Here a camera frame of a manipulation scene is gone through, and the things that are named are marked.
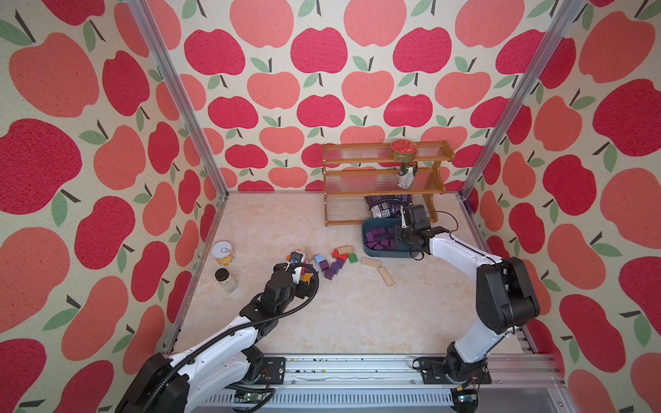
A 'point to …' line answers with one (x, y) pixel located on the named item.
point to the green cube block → (353, 258)
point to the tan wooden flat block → (371, 261)
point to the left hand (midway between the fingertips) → (305, 272)
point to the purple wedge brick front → (370, 239)
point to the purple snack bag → (388, 206)
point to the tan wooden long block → (386, 275)
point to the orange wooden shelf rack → (365, 181)
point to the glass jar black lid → (223, 276)
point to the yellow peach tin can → (223, 253)
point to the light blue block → (318, 258)
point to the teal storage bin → (379, 240)
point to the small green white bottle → (407, 172)
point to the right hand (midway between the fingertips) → (402, 235)
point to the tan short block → (345, 249)
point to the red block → (336, 254)
